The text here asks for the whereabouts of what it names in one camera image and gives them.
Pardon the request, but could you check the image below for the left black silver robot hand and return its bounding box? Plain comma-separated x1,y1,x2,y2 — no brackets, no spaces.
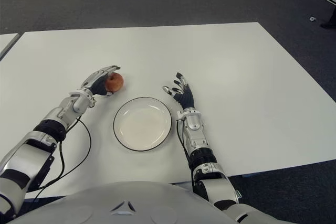
80,64,121,98

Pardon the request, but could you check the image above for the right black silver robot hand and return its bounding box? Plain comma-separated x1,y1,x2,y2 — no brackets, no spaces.
162,72,195,110

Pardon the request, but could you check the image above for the red apple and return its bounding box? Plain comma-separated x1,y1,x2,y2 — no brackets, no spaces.
104,72,124,93

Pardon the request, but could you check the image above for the white plate with black rim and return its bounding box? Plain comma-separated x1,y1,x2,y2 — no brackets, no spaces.
113,97,173,152

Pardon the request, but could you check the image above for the white side table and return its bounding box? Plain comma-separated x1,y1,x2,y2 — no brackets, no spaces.
0,33,22,61

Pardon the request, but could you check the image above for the grey robot torso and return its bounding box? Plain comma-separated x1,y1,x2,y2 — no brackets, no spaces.
13,180,316,224

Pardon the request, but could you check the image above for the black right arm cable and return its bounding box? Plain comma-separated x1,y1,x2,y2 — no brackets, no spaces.
176,120,195,183

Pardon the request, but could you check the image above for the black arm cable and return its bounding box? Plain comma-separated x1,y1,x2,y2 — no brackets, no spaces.
176,120,195,183
26,119,92,204

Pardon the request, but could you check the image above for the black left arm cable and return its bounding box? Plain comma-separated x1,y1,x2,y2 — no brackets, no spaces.
26,119,92,204

